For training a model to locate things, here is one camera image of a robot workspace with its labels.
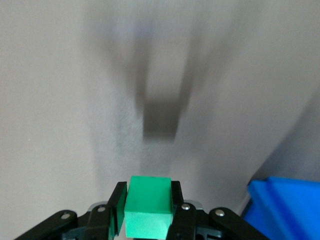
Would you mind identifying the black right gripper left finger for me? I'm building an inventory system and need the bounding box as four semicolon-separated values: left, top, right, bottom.
14;181;129;240

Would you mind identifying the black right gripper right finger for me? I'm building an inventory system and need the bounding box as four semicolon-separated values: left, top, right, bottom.
166;180;266;240

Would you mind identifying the green cube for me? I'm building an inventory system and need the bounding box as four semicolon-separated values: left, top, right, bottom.
123;175;174;240

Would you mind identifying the blue plastic bin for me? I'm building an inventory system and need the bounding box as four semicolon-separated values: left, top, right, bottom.
243;176;320;240

